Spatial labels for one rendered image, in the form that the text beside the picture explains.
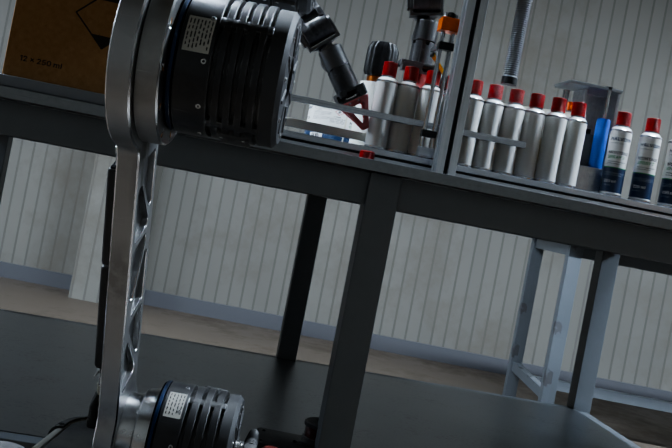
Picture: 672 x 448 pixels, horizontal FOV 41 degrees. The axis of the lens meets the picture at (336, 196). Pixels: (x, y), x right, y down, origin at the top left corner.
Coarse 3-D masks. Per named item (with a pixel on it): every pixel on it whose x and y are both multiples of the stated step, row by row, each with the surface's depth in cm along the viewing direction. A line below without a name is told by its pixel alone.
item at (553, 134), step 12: (552, 108) 212; (564, 108) 212; (552, 120) 211; (564, 120) 211; (552, 132) 210; (564, 132) 212; (540, 144) 213; (552, 144) 210; (540, 156) 212; (552, 156) 210; (540, 168) 211; (552, 168) 210; (540, 180) 211; (552, 180) 211
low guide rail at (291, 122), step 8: (288, 120) 209; (296, 120) 209; (304, 128) 210; (312, 128) 210; (320, 128) 210; (328, 128) 210; (336, 128) 210; (344, 136) 211; (352, 136) 211; (360, 136) 211
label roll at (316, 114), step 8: (312, 112) 265; (320, 112) 262; (328, 112) 261; (336, 112) 260; (312, 120) 264; (320, 120) 262; (328, 120) 261; (336, 120) 260; (344, 120) 260; (344, 128) 260; (320, 136) 261; (328, 136) 260; (336, 136) 260
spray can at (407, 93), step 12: (408, 72) 208; (408, 84) 207; (396, 96) 209; (408, 96) 207; (396, 108) 208; (408, 108) 207; (396, 132) 207; (408, 132) 208; (396, 144) 207; (408, 144) 209
